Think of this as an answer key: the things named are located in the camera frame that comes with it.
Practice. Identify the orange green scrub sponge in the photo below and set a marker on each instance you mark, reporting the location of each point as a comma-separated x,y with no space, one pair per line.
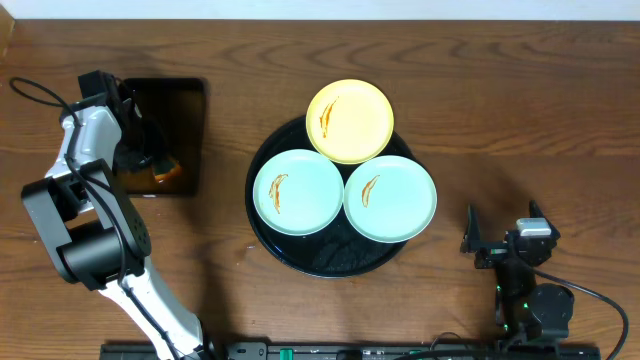
165,168

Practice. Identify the black rectangular water tray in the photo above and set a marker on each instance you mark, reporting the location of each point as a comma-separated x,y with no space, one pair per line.
178,108

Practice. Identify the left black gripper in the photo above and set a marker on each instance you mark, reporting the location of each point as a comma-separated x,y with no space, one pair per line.
133,157

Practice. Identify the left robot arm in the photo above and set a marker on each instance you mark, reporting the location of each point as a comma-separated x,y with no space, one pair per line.
91,230

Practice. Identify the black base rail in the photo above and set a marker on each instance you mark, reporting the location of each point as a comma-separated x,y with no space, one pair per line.
448,349

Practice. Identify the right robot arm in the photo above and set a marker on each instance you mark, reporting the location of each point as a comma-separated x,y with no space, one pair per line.
532,314

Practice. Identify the pale green plate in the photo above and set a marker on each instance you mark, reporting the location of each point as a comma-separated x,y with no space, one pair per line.
390,199
298,192

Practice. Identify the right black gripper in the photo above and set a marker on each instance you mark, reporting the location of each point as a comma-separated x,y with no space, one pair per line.
493,251

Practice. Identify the yellow dirty plate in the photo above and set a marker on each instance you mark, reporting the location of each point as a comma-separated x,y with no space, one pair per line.
349,121

